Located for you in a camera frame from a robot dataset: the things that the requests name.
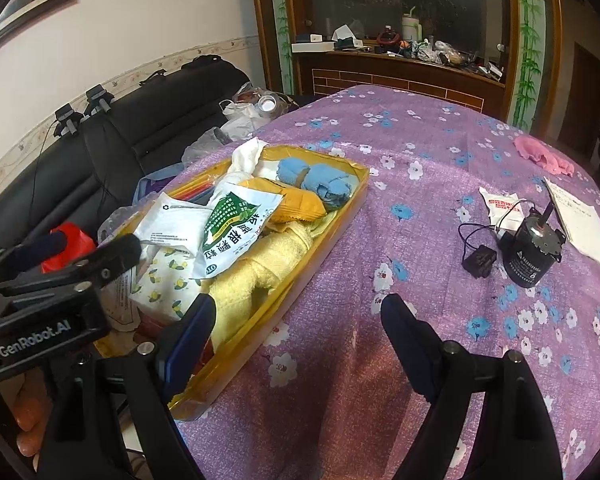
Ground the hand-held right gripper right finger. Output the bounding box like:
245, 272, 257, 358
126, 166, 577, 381
380, 292, 563, 480

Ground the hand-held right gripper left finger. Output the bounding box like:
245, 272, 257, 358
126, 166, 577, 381
37, 292, 218, 480

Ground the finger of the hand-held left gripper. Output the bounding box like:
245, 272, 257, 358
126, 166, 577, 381
0, 232, 68, 286
0, 234, 143, 306

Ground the yellow tray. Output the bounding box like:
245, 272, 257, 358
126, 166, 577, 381
97, 144, 371, 421

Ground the lemon print tissue pack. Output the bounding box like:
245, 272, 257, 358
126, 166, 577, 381
129, 247, 203, 321

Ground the green white packet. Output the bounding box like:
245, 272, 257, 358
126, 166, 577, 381
190, 180, 286, 281

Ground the white towel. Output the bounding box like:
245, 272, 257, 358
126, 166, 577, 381
227, 139, 271, 181

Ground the blue towel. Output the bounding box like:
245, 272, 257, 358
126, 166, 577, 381
276, 157, 358, 211

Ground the person's left hand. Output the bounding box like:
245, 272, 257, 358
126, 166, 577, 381
12, 370, 51, 458

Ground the clear bag with red contents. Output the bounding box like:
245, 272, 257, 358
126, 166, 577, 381
40, 205, 146, 273

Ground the white printed packet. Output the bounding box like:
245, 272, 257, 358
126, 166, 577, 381
132, 192, 216, 256

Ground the blue purple bag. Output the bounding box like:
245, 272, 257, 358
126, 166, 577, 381
132, 167, 181, 206

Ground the red striped packet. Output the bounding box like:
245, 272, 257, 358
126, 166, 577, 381
162, 175, 221, 208

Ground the yellow towel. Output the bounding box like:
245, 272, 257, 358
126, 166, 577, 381
200, 210, 341, 356

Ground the black plug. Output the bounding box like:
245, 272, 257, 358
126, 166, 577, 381
461, 245, 492, 277

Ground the black sofa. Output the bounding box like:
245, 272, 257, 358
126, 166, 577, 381
0, 57, 301, 261

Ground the clear plastic bag with contents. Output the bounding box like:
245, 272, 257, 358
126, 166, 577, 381
181, 127, 231, 166

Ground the black cylindrical motor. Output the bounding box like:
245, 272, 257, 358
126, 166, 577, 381
497, 207, 566, 288

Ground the white packet red label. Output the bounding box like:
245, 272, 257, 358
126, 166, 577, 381
478, 186, 523, 226

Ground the orange packet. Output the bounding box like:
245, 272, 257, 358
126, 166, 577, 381
270, 185, 328, 223

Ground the white plastic bag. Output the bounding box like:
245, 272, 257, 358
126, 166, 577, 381
219, 97, 266, 141

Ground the white paper sheet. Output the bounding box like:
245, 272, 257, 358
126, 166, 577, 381
544, 176, 600, 273

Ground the black pouch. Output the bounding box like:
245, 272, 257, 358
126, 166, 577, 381
180, 55, 226, 71

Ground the purple floral tablecloth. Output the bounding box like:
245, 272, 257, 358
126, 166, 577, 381
172, 85, 600, 480

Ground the pink cloth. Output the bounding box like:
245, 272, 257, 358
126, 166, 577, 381
514, 134, 576, 177

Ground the wooden cabinet with clutter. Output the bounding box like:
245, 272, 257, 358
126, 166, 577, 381
377, 30, 506, 83

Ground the white flat box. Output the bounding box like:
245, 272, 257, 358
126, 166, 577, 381
291, 40, 337, 55

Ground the wooden door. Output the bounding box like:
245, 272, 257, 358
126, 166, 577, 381
572, 42, 600, 161

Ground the tissue box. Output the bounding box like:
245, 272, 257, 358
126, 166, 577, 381
331, 19, 366, 51

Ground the white jug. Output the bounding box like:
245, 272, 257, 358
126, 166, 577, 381
401, 7, 421, 43

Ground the black motor cable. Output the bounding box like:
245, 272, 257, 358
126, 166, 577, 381
457, 200, 526, 261

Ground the wooden cabinet with bamboo frame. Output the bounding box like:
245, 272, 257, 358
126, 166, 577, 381
250, 0, 563, 133

